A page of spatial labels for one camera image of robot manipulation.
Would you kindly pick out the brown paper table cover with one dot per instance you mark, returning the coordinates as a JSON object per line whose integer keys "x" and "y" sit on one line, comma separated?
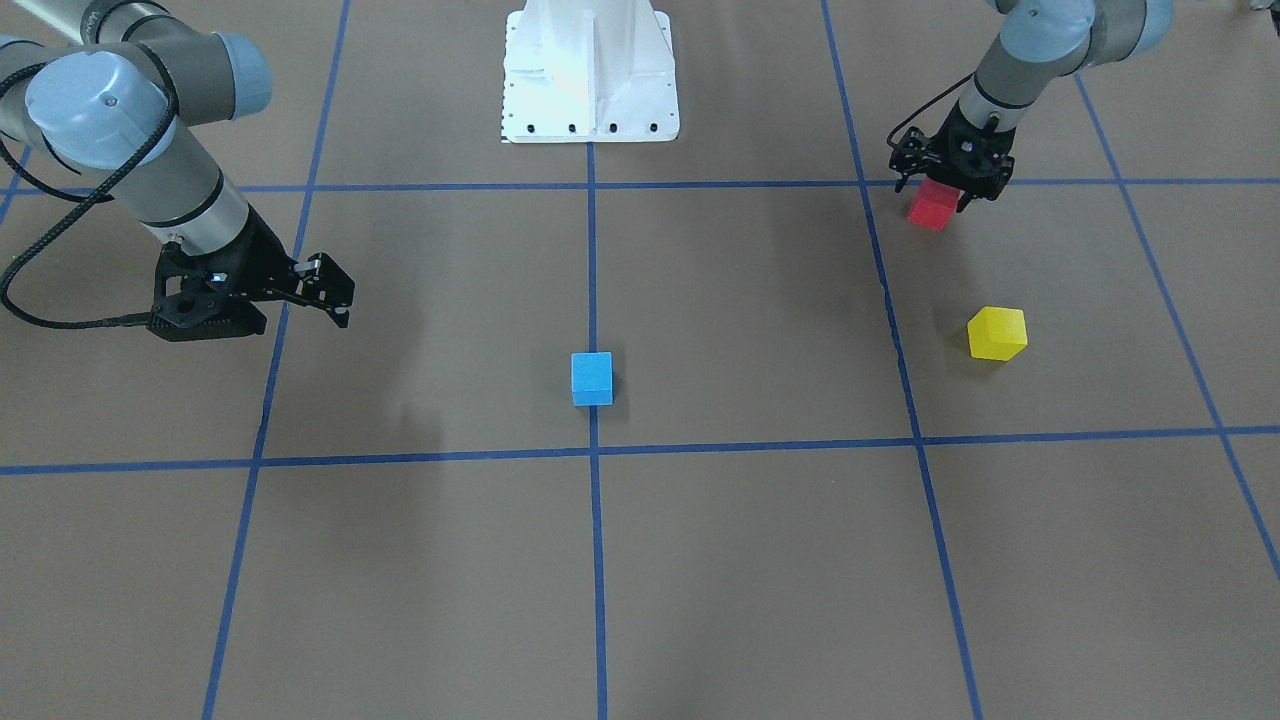
{"x": 816, "y": 503}

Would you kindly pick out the red block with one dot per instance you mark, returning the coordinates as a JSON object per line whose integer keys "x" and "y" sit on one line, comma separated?
{"x": 933, "y": 205}

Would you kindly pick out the yellow block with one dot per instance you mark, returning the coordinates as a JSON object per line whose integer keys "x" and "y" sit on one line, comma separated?
{"x": 997, "y": 333}

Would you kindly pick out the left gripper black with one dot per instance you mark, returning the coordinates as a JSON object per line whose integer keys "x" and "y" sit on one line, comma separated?
{"x": 949, "y": 136}

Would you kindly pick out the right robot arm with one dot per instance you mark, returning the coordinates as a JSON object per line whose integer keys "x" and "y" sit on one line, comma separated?
{"x": 118, "y": 110}

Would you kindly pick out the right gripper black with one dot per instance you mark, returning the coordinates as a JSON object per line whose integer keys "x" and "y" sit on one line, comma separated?
{"x": 262, "y": 258}

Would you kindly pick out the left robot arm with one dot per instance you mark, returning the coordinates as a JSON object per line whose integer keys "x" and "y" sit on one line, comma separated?
{"x": 1038, "y": 41}

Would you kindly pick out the blue tape line lengthwise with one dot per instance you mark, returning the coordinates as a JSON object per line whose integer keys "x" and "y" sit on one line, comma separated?
{"x": 597, "y": 534}

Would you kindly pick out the white camera pillar base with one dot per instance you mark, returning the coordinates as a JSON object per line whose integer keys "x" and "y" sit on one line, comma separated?
{"x": 589, "y": 72}

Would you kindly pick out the blue block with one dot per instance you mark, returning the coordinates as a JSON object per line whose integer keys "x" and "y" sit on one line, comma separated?
{"x": 591, "y": 379}

